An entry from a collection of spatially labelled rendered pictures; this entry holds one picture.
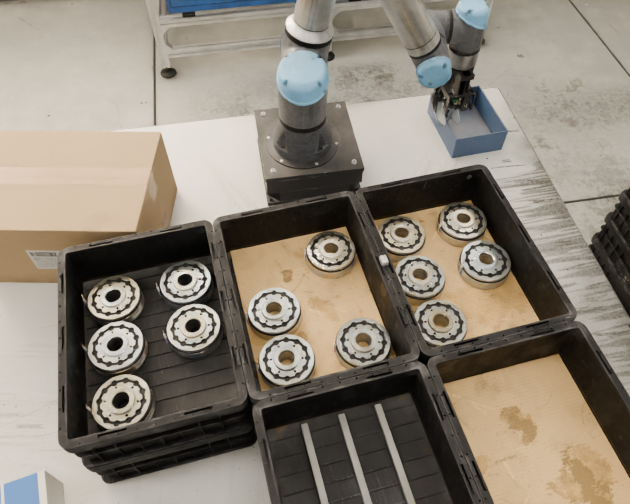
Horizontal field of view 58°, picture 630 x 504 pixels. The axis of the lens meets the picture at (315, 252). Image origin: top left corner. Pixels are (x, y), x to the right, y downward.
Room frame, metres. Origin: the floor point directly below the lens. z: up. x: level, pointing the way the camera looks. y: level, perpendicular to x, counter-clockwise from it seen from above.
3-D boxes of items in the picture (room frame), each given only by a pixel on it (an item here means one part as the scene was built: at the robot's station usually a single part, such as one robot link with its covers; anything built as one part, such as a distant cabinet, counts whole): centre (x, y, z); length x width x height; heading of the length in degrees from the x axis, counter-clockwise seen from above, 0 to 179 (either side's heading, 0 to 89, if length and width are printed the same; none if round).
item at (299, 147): (1.08, 0.03, 0.85); 0.15 x 0.15 x 0.10
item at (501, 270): (0.67, -0.35, 0.86); 0.10 x 0.10 x 0.01
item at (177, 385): (0.49, 0.30, 0.87); 0.40 x 0.30 x 0.11; 15
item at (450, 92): (1.20, -0.36, 0.89); 0.09 x 0.08 x 0.12; 13
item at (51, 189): (0.87, 0.57, 0.80); 0.40 x 0.30 x 0.20; 89
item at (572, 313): (0.65, -0.28, 0.92); 0.40 x 0.30 x 0.02; 15
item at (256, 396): (0.57, 0.01, 0.92); 0.40 x 0.30 x 0.02; 15
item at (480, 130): (1.24, -0.43, 0.74); 0.20 x 0.15 x 0.07; 13
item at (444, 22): (1.19, -0.26, 1.05); 0.11 x 0.11 x 0.08; 89
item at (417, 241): (0.74, -0.18, 0.86); 0.10 x 0.10 x 0.01
